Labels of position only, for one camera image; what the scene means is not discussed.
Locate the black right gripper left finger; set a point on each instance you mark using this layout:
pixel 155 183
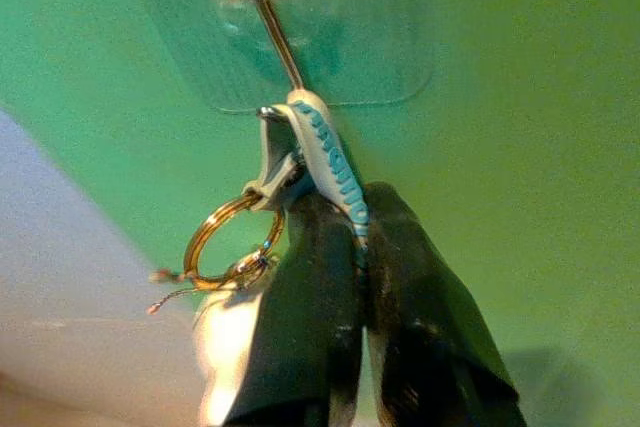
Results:
pixel 305 327

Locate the clear adhesive hook plate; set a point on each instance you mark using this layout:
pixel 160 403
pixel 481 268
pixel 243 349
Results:
pixel 360 47

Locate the grey carabiner with blue lettering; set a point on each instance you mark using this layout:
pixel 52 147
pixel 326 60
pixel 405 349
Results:
pixel 325 157

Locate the cream teddy bear key charm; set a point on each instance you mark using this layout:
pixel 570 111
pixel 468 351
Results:
pixel 222 347

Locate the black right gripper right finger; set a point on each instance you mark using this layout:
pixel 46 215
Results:
pixel 430 327

